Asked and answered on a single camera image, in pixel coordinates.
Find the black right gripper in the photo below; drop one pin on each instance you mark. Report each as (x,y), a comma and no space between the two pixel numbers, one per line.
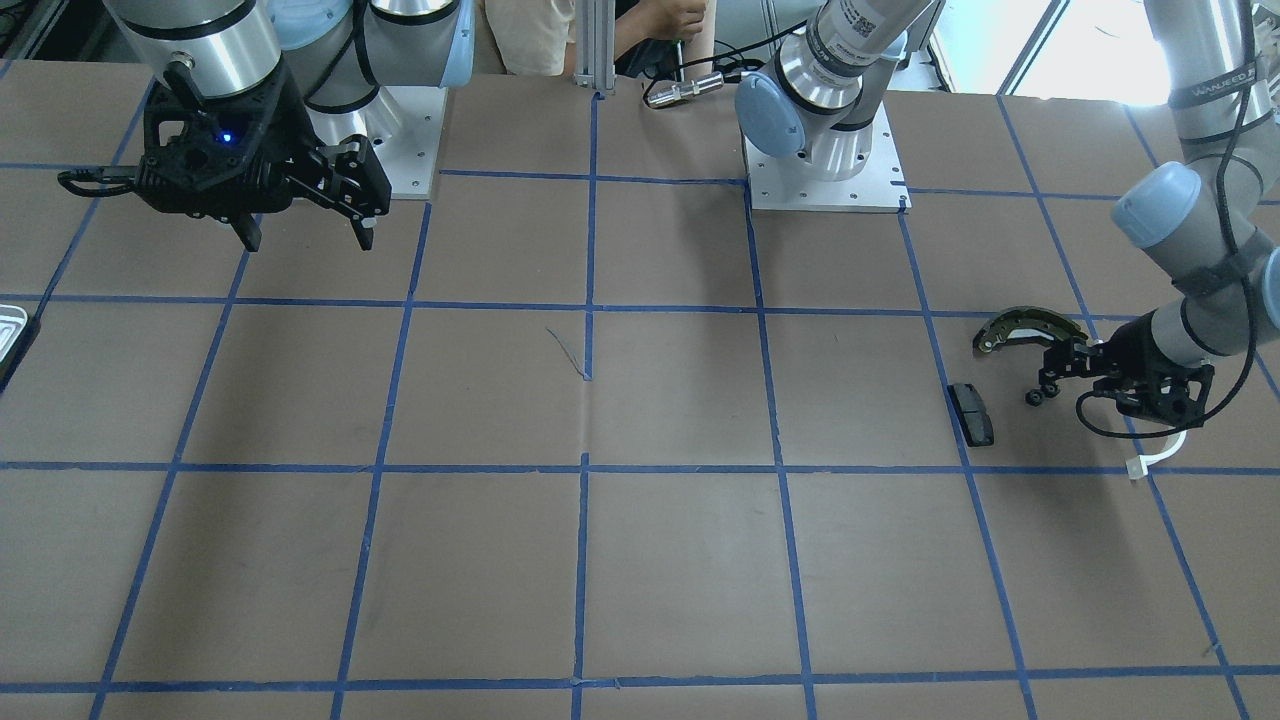
(283,132)

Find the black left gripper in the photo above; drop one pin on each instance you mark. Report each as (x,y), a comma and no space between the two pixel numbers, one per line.
(1134,357)

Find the silver ribbed metal tray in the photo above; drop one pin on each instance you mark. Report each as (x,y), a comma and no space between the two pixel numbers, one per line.
(14,333)

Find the white curved plastic part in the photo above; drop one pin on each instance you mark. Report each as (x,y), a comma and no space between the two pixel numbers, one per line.
(1138,466)

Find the olive metal brake shoe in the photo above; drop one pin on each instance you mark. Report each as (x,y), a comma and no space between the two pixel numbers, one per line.
(1027,325)

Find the dark grey brake pad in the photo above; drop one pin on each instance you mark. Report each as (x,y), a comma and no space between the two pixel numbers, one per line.
(972,415)

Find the silver metal connector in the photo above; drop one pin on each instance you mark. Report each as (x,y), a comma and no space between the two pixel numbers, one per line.
(679,93)

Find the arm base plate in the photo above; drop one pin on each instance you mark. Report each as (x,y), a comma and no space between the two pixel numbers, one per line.
(404,125)
(791,169)

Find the aluminium frame post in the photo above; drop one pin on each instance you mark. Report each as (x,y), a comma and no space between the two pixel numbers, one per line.
(593,62)

